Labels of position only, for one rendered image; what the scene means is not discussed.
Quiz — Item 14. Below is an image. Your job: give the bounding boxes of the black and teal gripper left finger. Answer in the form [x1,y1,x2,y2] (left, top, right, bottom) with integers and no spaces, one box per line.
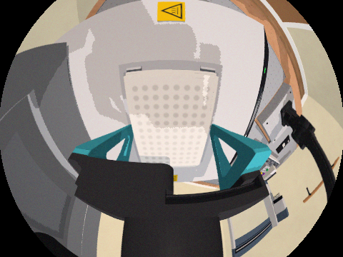
[72,124,134,161]

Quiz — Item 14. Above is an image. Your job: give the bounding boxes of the black flat rectangular pad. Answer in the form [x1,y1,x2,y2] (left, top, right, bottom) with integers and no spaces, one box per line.
[276,135,290,153]

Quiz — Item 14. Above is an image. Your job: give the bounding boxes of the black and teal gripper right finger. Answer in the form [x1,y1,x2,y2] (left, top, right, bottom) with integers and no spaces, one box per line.
[210,124,272,190]

